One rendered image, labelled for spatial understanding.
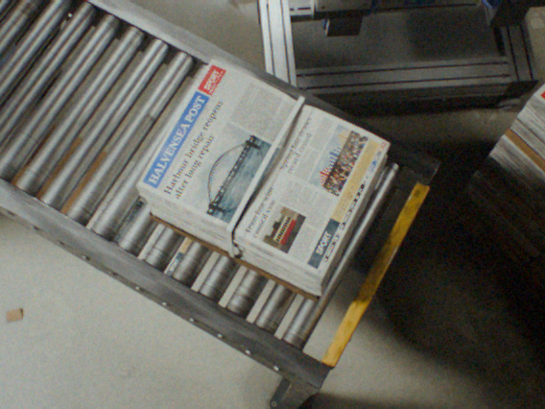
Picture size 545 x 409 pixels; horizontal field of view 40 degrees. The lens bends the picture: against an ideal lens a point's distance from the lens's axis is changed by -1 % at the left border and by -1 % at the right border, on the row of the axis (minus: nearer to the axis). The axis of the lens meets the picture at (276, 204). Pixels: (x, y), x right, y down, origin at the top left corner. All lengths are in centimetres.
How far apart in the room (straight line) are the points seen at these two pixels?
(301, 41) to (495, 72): 61
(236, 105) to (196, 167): 14
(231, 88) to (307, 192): 24
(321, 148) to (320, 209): 12
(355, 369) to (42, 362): 94
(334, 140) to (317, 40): 108
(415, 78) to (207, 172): 117
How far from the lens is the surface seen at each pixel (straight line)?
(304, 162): 135
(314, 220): 132
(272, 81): 168
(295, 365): 150
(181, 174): 135
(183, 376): 231
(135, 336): 234
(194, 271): 154
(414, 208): 158
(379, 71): 239
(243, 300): 152
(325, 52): 241
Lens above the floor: 229
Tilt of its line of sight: 72 degrees down
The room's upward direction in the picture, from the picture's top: 5 degrees clockwise
